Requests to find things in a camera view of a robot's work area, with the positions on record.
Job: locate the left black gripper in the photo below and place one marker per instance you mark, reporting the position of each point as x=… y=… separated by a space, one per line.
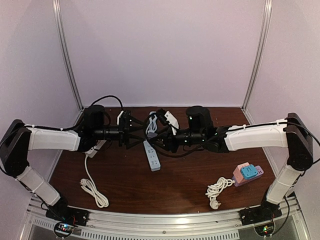
x=123 y=135

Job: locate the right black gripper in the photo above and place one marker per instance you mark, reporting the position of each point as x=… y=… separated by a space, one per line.
x=169 y=144

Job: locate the light blue power strip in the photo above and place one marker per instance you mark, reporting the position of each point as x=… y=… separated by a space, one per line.
x=152 y=157

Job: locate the white power strip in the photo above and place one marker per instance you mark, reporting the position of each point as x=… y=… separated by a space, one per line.
x=92 y=151

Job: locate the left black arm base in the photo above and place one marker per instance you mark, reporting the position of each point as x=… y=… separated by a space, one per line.
x=66 y=214

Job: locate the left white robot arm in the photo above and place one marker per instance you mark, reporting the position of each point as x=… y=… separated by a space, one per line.
x=85 y=137

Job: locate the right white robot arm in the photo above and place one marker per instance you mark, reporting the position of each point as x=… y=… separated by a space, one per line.
x=287 y=132

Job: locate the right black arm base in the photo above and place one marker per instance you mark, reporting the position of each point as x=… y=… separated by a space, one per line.
x=266 y=211

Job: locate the light pink cube adapter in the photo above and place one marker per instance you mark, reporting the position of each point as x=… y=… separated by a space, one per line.
x=237 y=175

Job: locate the blue cube adapter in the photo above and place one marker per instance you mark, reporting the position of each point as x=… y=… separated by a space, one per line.
x=249 y=172

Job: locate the purple power strip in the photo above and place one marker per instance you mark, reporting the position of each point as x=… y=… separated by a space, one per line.
x=260 y=173

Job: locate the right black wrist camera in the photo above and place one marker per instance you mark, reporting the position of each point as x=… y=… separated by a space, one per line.
x=199 y=118

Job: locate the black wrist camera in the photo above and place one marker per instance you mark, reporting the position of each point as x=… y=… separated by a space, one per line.
x=93 y=117
x=199 y=118

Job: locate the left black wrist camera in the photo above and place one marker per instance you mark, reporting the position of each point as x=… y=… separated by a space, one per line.
x=93 y=117

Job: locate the aluminium front rail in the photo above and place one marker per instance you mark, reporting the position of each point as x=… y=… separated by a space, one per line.
x=215 y=225

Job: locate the left aluminium frame post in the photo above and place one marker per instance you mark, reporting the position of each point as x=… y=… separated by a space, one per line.
x=65 y=53

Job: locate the aluminium frame post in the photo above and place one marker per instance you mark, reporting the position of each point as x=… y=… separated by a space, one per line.
x=264 y=30
x=65 y=53

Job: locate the right aluminium frame post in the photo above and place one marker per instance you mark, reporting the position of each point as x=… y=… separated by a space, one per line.
x=264 y=30

